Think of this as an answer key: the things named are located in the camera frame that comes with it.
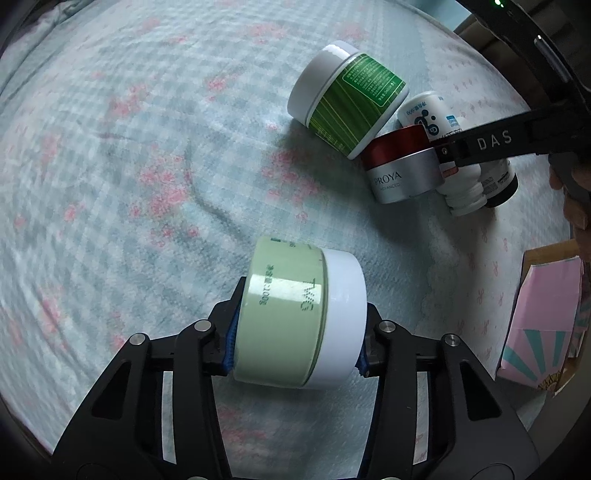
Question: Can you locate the cardboard box with pink flaps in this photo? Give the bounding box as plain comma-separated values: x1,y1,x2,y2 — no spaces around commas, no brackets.
497,240,590,395

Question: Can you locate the checkered floral bed sheet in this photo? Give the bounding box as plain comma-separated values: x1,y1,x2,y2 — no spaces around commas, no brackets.
1,1,569,449

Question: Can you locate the red and silver cream jar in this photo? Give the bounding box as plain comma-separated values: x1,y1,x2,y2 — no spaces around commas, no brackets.
360,125,444,204

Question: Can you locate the person's right hand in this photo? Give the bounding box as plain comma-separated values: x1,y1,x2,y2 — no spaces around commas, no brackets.
549,153,590,251

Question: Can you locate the white supplement bottle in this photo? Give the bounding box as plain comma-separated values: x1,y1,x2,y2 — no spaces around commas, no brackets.
398,91,487,217

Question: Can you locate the black and white small bottle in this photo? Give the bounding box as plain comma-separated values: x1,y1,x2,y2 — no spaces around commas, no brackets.
480,159,518,208

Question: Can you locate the dark green label white jar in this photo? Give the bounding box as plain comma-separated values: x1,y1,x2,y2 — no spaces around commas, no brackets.
287,41,409,160

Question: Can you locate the pale green white-lidded jar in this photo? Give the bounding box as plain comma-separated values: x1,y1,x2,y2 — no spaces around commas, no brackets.
232,237,367,389

